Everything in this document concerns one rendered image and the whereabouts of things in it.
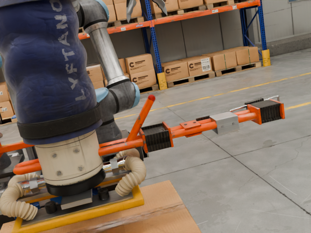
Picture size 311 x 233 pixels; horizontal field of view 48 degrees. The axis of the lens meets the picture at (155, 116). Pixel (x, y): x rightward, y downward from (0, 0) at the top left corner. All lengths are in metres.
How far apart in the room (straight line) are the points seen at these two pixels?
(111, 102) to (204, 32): 8.61
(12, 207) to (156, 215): 0.41
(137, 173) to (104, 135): 0.61
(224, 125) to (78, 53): 0.46
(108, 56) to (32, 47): 0.78
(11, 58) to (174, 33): 8.97
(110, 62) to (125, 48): 7.91
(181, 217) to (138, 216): 0.14
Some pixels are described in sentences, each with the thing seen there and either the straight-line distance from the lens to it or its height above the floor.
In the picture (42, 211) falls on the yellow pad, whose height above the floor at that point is 1.08.
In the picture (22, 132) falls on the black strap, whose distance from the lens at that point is 0.96.
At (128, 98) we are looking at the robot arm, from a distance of 1.59.
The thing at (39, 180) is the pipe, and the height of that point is 1.14.
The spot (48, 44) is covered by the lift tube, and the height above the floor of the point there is 1.50.
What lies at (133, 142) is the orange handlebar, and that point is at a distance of 1.01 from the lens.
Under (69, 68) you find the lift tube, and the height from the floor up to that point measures 1.43.
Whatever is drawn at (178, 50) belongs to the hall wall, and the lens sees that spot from 9.83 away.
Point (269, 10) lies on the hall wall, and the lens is 10.89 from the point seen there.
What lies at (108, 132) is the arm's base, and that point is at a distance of 1.54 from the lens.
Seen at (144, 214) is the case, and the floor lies 0.94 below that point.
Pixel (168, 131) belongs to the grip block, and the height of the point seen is 1.20.
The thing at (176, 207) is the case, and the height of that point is 0.94.
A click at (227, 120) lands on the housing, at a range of 1.06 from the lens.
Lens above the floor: 1.50
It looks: 14 degrees down
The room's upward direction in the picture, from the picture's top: 11 degrees counter-clockwise
